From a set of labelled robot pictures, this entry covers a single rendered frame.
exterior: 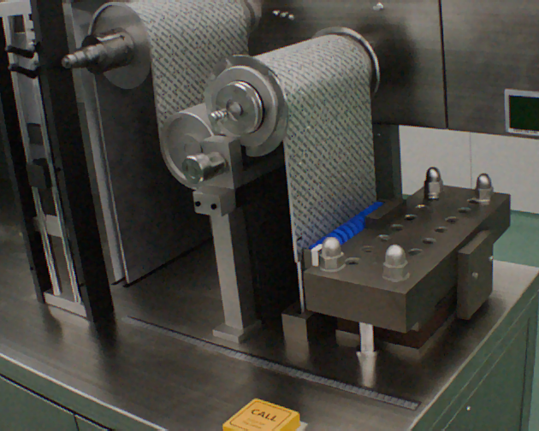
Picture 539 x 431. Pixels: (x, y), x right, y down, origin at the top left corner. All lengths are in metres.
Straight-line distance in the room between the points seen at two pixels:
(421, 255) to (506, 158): 2.80
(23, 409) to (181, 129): 0.56
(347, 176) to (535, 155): 2.66
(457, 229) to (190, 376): 0.45
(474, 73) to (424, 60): 0.09
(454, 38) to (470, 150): 2.69
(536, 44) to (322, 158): 0.38
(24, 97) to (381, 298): 0.66
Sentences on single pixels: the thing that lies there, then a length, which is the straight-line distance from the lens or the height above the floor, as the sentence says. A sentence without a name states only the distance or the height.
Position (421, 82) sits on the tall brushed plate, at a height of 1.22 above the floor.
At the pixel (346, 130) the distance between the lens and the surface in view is 1.21.
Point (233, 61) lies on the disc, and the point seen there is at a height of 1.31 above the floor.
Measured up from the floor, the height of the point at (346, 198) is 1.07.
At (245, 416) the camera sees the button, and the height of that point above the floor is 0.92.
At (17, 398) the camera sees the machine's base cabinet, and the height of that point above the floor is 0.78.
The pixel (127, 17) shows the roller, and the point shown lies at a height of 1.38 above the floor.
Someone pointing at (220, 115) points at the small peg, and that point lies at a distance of 1.09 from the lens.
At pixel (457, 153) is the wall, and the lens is 3.99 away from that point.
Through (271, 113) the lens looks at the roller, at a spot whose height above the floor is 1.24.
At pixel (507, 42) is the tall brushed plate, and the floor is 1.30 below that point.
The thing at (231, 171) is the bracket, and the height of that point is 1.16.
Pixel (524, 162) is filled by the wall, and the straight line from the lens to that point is 3.86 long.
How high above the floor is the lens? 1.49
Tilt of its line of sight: 21 degrees down
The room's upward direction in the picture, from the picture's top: 6 degrees counter-clockwise
